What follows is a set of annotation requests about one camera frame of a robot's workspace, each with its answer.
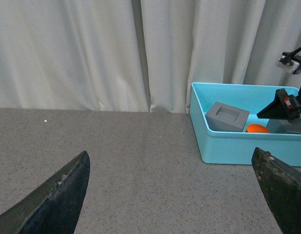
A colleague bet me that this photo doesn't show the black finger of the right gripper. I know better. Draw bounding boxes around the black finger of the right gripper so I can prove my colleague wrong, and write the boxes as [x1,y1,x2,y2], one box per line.
[257,88,298,119]

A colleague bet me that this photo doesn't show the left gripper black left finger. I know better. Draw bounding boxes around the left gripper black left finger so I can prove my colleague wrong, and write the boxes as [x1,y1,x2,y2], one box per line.
[0,151,90,234]

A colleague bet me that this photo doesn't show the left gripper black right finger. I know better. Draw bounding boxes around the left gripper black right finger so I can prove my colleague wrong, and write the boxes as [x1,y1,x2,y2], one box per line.
[251,147,301,234]

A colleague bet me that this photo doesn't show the gray cube round hole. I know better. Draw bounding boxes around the gray cube round hole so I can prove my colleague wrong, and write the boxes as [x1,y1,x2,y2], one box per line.
[266,118,301,134]

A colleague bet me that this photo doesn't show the orange cylinder part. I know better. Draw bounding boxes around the orange cylinder part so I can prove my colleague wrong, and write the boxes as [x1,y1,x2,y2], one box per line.
[245,123,270,134]

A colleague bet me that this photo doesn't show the gray cube square hole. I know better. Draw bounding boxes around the gray cube square hole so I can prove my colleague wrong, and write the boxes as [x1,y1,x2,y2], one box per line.
[205,102,250,132]

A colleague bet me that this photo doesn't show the blue plastic box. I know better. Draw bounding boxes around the blue plastic box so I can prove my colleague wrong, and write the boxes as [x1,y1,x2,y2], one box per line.
[190,82,301,167]

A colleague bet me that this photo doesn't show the white curtain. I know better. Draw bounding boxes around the white curtain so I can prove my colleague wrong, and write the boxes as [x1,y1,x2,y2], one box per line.
[0,0,301,113]

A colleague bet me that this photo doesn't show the white gripper-mounted camera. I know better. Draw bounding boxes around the white gripper-mounted camera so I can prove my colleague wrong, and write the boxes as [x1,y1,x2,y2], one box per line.
[276,52,301,75]

